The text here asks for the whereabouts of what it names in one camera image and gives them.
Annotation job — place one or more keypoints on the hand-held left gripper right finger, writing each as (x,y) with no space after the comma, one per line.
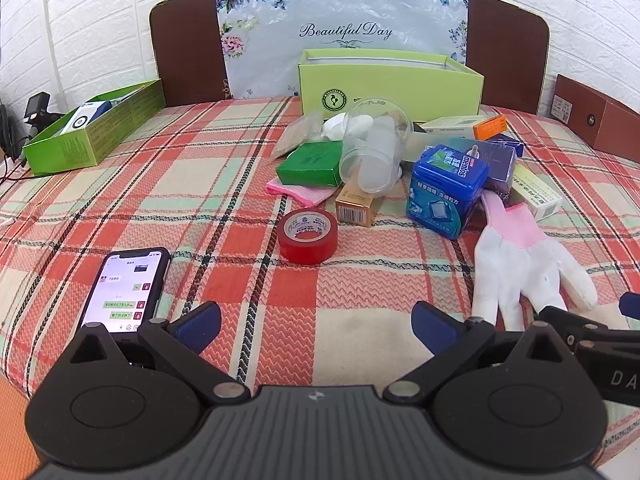
(432,325)

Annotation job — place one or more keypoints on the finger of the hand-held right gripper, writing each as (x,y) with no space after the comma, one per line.
(631,305)
(575,325)

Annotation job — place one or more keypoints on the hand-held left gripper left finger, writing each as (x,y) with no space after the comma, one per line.
(200,322)

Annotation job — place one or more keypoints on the blue mint box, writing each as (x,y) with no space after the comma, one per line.
(445,195)

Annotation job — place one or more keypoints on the pink cloth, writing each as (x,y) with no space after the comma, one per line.
(300,194)

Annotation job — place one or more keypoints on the dark blue box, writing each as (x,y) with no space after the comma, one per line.
(500,167)

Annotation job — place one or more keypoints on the small green box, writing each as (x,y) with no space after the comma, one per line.
(307,165)

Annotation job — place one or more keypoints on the orange box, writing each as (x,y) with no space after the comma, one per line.
(490,127)

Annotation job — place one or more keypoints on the large light green box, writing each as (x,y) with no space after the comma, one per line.
(390,90)

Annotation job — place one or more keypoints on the white glove pink cuff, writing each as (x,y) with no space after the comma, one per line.
(520,270)

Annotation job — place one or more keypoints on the black smartphone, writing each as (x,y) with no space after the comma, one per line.
(125,290)

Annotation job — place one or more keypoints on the plaid bed sheet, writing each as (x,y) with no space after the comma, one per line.
(200,220)

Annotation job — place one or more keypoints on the red tape roll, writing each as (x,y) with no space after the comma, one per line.
(307,242)

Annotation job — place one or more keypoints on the pale yellow green box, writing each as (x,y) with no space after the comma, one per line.
(537,192)

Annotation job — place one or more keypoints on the small brown box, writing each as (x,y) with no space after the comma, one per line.
(356,207)

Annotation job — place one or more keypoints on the clear plastic cup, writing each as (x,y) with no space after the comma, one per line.
(372,155)

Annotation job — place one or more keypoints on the brown cardboard box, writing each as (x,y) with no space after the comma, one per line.
(595,115)

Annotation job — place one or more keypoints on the green tray box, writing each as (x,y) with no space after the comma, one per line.
(80,147)

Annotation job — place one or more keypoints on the clear plastic wrapper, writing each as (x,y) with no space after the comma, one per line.
(300,135)

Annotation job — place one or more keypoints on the white crumpled tissue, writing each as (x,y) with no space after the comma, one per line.
(332,127)

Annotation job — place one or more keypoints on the white and blue box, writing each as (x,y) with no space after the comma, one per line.
(85,117)

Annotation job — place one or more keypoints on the black device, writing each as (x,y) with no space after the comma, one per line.
(40,110)

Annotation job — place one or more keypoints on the brown wooden headboard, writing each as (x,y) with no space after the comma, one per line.
(190,45)

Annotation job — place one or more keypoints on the floral plastic bag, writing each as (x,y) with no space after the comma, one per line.
(325,15)

